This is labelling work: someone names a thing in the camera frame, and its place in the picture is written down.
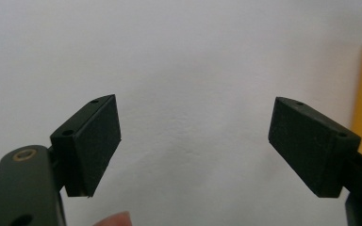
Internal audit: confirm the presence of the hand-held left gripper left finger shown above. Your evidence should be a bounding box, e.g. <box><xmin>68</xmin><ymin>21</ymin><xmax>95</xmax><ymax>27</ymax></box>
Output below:
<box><xmin>49</xmin><ymin>93</ymin><xmax>123</xmax><ymax>199</ymax></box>

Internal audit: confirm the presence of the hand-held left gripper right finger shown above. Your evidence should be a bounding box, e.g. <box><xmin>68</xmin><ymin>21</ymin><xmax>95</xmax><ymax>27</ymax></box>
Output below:
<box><xmin>268</xmin><ymin>96</ymin><xmax>362</xmax><ymax>199</ymax></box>

